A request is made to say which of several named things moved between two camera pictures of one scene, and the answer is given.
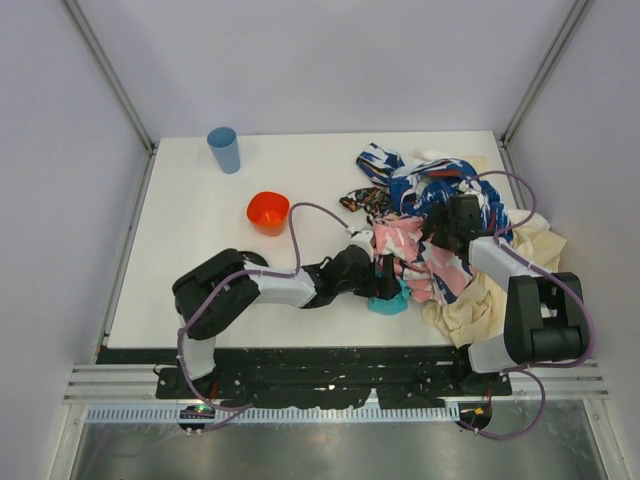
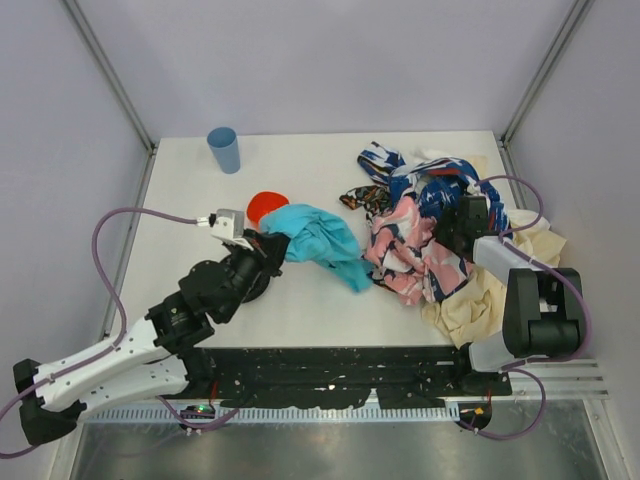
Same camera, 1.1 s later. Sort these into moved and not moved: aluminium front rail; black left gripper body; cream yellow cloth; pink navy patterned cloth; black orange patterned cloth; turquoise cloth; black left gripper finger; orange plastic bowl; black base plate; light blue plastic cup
Moved: black left gripper body; black left gripper finger; turquoise cloth; pink navy patterned cloth
Not moved: aluminium front rail; black base plate; cream yellow cloth; orange plastic bowl; black orange patterned cloth; light blue plastic cup
